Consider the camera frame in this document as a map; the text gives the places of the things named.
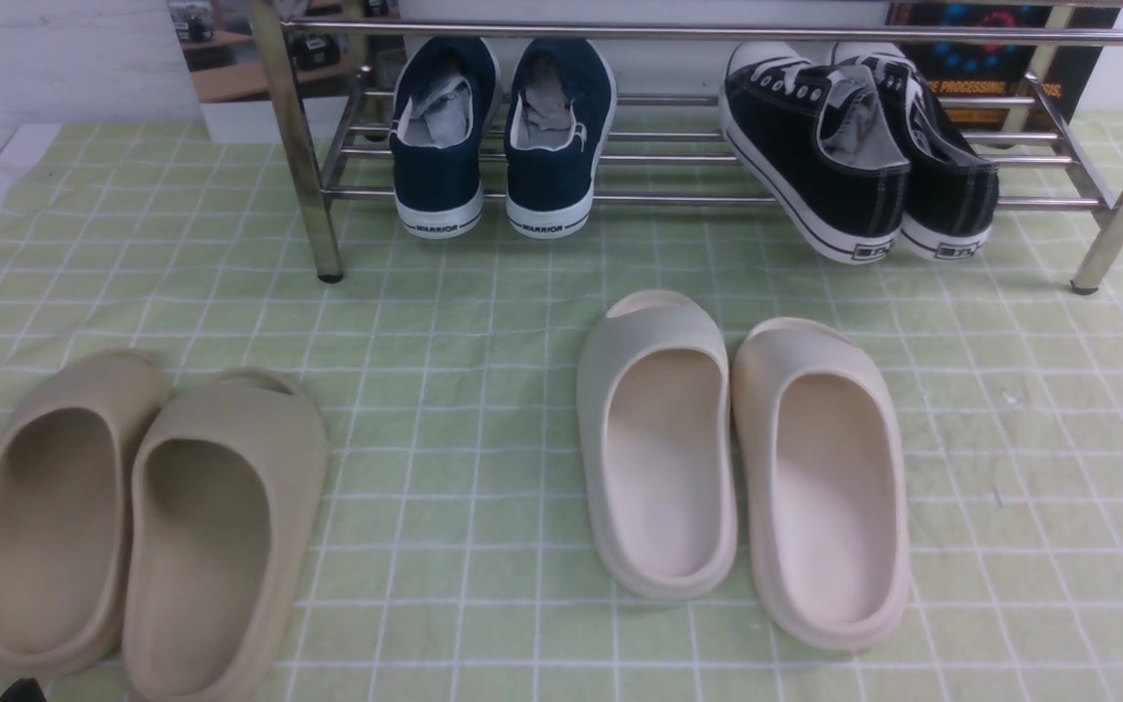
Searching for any dark image processing book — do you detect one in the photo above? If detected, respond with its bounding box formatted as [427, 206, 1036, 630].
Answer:
[887, 3, 1104, 121]

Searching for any tan foam slipper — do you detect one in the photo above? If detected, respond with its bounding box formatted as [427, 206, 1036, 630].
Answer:
[0, 348, 173, 680]
[122, 366, 329, 701]

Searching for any navy blue sneaker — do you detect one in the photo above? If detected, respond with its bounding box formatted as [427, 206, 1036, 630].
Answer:
[389, 36, 503, 240]
[503, 37, 618, 240]

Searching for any left cream foam slipper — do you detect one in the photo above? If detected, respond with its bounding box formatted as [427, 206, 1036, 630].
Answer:
[576, 290, 737, 600]

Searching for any metal shoe rack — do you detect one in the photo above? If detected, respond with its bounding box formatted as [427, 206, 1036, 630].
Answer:
[248, 0, 1123, 295]

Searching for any cream foam slipper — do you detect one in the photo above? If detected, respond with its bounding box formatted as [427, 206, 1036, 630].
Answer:
[576, 290, 737, 600]
[731, 317, 910, 650]

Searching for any black object at bottom edge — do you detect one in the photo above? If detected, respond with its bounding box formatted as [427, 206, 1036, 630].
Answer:
[0, 677, 48, 702]

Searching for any black canvas sneaker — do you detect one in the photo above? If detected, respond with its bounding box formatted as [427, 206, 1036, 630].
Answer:
[831, 43, 999, 261]
[718, 43, 910, 265]

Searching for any right cream foam slipper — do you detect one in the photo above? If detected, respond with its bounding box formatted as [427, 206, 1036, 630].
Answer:
[731, 317, 910, 650]

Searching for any right navy blue sneaker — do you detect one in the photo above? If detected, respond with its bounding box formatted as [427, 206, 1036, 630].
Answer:
[503, 37, 618, 240]

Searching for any leaning photo board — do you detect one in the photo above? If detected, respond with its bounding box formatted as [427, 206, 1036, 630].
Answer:
[168, 1, 408, 143]

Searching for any left navy blue sneaker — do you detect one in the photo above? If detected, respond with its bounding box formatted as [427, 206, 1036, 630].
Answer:
[389, 36, 503, 240]

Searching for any right tan foam slipper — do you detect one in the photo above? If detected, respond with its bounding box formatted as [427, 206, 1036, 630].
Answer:
[122, 366, 329, 701]

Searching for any left tan foam slipper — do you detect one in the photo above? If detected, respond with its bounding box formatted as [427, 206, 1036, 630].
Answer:
[0, 348, 173, 680]

